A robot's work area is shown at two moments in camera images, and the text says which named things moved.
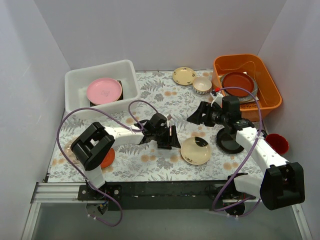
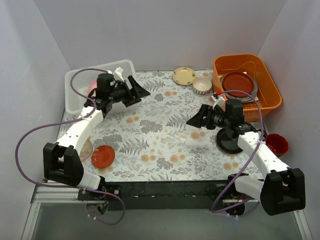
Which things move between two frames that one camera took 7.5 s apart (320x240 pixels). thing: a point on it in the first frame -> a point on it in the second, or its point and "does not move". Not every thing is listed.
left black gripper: x=165 y=136 -> x=129 y=92
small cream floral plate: x=184 y=76 does not move
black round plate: x=226 y=141 does not move
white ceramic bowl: x=202 y=85 does not move
